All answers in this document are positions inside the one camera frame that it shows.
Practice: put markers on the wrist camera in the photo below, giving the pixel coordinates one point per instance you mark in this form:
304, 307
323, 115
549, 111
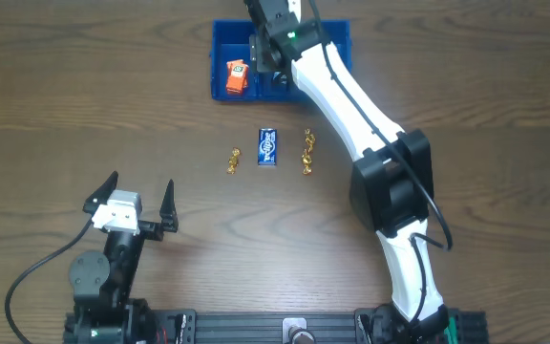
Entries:
118, 212
257, 52

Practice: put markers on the mounting rail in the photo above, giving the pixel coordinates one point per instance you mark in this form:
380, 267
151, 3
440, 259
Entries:
246, 327

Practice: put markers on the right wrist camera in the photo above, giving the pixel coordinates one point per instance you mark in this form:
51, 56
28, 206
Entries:
257, 52

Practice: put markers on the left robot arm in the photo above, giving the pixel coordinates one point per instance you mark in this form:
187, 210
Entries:
89, 274

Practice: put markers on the blue tray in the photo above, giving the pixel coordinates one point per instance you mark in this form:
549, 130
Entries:
234, 50

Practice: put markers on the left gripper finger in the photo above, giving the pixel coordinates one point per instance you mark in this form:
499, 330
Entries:
99, 198
170, 215

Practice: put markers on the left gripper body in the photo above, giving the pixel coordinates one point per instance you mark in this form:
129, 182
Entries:
150, 230

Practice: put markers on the orange candy box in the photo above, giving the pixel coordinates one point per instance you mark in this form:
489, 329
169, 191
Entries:
247, 79
236, 83

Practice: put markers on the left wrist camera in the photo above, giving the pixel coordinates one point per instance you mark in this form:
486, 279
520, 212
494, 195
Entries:
118, 212

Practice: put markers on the blue candy pack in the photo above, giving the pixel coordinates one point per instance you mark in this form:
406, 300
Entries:
267, 146

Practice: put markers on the gold candy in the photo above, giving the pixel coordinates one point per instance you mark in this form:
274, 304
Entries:
306, 162
310, 139
233, 161

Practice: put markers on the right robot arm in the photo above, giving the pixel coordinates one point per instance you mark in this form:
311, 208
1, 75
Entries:
342, 95

